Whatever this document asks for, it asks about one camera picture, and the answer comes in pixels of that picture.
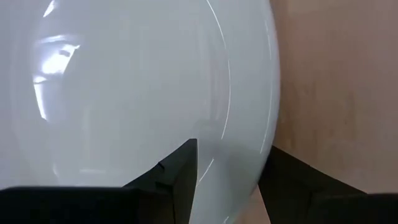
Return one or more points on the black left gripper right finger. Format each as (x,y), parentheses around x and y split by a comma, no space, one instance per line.
(311,199)

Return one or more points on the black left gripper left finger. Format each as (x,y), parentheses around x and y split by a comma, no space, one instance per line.
(93,205)

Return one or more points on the white plate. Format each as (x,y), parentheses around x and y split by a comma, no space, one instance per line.
(124,93)

